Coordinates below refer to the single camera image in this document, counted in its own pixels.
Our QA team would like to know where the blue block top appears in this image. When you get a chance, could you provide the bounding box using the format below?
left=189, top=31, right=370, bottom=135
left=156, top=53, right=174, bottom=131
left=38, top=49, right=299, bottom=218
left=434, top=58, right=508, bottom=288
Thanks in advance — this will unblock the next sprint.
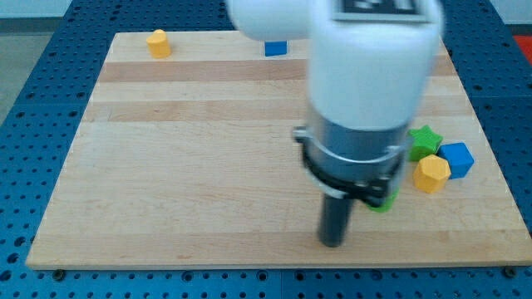
left=264, top=41, right=288, bottom=56

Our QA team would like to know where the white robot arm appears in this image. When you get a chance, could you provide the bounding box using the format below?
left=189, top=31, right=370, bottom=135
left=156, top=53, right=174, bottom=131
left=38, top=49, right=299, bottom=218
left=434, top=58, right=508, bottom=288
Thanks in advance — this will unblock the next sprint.
left=226, top=0, right=445, bottom=247

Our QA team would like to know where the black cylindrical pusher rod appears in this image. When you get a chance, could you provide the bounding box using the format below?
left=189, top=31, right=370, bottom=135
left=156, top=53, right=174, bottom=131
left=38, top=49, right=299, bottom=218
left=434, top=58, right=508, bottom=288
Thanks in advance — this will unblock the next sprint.
left=318, top=194, right=354, bottom=248

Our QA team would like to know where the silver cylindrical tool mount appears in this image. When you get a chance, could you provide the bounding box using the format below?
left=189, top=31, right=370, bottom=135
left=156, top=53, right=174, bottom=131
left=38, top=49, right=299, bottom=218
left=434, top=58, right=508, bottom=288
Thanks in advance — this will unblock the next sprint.
left=292, top=107, right=411, bottom=208

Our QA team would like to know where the green star block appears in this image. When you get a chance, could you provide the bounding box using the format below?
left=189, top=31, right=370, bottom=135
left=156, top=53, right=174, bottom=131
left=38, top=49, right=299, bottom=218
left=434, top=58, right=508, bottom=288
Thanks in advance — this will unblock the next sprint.
left=408, top=125, right=443, bottom=161

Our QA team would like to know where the blue cube block right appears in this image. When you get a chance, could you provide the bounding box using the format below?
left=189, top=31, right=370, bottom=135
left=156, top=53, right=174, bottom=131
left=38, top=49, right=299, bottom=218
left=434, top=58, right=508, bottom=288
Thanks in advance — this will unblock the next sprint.
left=437, top=142, right=475, bottom=179

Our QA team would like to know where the green block under tool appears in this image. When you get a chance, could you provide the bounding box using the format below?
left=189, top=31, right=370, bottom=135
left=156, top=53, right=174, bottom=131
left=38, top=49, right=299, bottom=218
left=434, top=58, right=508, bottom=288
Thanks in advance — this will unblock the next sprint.
left=366, top=189, right=400, bottom=213

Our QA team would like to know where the wooden board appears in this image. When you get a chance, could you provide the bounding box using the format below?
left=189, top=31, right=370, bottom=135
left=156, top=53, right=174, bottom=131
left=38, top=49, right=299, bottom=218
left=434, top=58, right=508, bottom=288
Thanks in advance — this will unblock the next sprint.
left=26, top=31, right=531, bottom=270

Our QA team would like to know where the yellow hexagon block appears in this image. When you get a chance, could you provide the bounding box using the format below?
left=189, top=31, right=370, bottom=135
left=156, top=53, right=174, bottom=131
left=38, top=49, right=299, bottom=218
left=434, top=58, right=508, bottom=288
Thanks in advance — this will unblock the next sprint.
left=412, top=154, right=451, bottom=194

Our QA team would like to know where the yellow heart block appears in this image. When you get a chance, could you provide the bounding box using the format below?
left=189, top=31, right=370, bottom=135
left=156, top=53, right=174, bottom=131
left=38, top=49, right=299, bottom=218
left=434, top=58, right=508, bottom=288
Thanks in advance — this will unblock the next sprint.
left=145, top=29, right=171, bottom=59

